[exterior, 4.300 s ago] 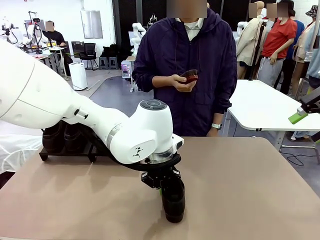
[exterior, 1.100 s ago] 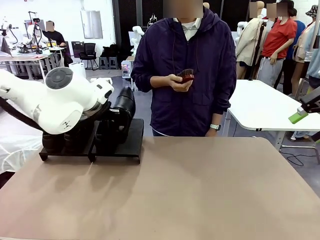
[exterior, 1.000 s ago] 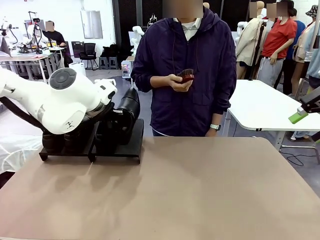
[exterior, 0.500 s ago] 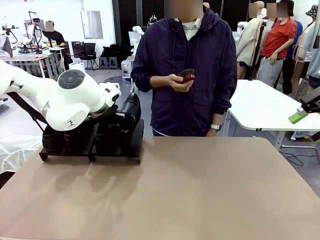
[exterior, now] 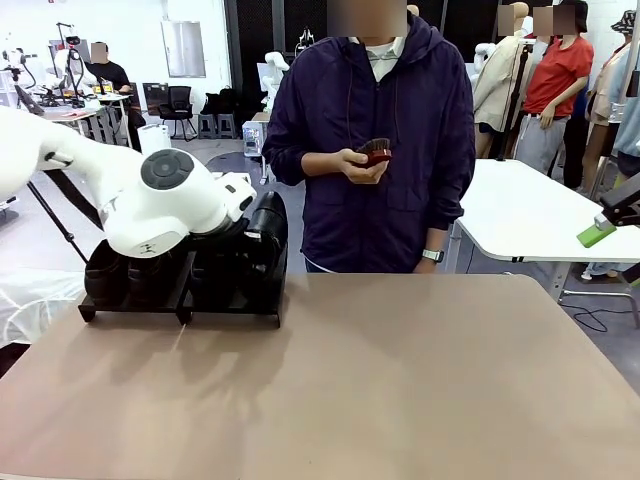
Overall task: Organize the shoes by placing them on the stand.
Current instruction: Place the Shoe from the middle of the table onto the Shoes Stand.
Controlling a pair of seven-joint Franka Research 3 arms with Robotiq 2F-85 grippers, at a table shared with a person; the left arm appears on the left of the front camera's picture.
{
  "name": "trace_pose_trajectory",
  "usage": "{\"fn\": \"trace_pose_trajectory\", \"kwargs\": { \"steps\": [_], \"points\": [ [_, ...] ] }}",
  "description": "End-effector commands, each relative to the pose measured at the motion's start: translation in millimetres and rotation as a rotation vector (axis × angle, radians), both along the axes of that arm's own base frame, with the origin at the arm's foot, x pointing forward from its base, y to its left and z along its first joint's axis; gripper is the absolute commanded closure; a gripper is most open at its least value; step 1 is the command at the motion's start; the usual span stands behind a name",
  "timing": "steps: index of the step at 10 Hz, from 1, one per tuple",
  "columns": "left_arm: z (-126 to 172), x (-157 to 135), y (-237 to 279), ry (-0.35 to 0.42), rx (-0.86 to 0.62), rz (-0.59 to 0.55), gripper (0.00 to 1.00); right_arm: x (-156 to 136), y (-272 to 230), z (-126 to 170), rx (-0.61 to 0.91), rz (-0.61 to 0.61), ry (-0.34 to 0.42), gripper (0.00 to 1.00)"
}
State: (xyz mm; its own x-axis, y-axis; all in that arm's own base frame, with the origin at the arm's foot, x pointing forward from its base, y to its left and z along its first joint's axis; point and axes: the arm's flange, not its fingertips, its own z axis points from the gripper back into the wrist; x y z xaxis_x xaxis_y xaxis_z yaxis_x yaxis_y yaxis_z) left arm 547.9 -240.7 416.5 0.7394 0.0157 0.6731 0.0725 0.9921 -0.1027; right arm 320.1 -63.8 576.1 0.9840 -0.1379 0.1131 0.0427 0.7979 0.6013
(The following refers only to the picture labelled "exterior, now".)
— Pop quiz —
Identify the mannequin with bucket hat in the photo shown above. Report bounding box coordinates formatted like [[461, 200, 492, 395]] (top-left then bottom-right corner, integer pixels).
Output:
[[582, 9, 640, 201]]

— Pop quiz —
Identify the black slip-on loafer shoe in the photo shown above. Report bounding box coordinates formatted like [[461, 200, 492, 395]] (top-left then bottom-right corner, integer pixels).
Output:
[[242, 191, 290, 306], [83, 239, 129, 307]]

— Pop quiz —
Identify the grey wall panel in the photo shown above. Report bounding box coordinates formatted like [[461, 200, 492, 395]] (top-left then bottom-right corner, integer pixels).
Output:
[[160, 20, 207, 79]]

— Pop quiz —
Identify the white air purifier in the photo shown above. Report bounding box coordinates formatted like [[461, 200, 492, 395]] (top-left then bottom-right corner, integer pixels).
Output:
[[137, 124, 171, 154]]

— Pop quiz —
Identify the seated person in black shirt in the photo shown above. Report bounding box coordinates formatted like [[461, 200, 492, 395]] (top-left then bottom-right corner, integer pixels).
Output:
[[83, 42, 146, 151]]

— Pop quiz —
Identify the background robot rig on desk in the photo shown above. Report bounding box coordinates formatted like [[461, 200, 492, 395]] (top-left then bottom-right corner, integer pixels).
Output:
[[47, 22, 99, 109]]

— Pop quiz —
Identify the person in purple jacket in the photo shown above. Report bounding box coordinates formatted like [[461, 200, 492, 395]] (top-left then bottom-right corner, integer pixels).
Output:
[[261, 4, 476, 275]]

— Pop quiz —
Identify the large white table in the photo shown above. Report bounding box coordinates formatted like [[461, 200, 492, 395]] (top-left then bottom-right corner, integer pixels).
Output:
[[449, 158, 640, 304]]

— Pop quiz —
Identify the black floor cable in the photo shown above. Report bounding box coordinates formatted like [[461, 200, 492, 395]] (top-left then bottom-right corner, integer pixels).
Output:
[[569, 299, 640, 334]]

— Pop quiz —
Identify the person right hand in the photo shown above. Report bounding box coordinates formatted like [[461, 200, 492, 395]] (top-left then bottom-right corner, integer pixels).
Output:
[[339, 148, 389, 185]]

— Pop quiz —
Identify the small background work table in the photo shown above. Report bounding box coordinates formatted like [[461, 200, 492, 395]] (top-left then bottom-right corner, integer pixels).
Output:
[[251, 109, 271, 186]]

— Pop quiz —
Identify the black buckle strap shoe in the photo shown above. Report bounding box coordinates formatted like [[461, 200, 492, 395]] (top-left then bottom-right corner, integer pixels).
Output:
[[127, 252, 174, 307], [189, 247, 241, 309]]

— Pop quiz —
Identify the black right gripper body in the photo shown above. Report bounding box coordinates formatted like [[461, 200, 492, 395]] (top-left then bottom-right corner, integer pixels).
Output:
[[598, 172, 640, 227]]

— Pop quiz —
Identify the long white desk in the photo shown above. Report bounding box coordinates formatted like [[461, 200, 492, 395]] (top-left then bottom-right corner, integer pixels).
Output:
[[29, 107, 109, 146]]

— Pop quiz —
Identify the black backpack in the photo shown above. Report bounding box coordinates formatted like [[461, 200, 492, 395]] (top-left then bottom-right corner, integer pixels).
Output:
[[199, 85, 241, 116]]

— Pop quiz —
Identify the red wooden shoe brush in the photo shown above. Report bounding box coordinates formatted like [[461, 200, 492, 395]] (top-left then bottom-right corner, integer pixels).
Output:
[[353, 138, 394, 166]]

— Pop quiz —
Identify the black camera tripod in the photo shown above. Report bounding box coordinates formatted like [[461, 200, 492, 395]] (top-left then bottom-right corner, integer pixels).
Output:
[[27, 180, 91, 265]]

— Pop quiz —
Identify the white desk by seated person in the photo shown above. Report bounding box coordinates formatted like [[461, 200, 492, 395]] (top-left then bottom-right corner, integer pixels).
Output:
[[92, 92, 136, 151]]

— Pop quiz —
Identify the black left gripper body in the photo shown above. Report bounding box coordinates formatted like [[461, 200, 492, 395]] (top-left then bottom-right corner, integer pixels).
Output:
[[199, 219, 261, 251]]

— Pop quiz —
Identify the black flat panel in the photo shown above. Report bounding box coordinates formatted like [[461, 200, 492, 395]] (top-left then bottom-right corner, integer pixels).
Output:
[[142, 82, 171, 121]]

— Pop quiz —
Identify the computer tower with lights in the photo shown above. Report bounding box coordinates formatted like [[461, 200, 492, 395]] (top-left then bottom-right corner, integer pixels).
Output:
[[242, 121, 265, 159]]

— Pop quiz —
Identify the person left forearm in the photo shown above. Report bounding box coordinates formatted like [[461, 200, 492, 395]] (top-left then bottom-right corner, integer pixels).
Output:
[[422, 199, 464, 251]]

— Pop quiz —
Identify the black cable sleeve on arm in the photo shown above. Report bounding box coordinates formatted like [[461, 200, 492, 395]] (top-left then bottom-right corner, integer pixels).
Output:
[[42, 167, 107, 232]]

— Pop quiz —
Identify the mannequin in beige jacket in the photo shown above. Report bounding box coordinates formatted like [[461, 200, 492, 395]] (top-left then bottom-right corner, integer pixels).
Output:
[[472, 2, 536, 159]]

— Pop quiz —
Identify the white plastic sheet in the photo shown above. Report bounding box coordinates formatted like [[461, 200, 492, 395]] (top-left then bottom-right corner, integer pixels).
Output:
[[0, 267, 86, 346]]

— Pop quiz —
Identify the black metal shoe stand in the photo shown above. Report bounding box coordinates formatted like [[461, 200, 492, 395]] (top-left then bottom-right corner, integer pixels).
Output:
[[180, 239, 289, 330], [77, 249, 199, 325]]

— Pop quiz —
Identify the black office chair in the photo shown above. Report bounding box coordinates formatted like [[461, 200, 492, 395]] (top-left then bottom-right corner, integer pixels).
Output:
[[158, 85, 199, 141]]

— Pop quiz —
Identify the person right forearm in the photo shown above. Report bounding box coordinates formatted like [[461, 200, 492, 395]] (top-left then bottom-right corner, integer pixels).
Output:
[[262, 144, 344, 185]]

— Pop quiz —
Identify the black tripod by mannequins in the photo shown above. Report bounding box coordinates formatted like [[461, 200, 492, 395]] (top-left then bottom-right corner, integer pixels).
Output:
[[499, 42, 534, 161]]

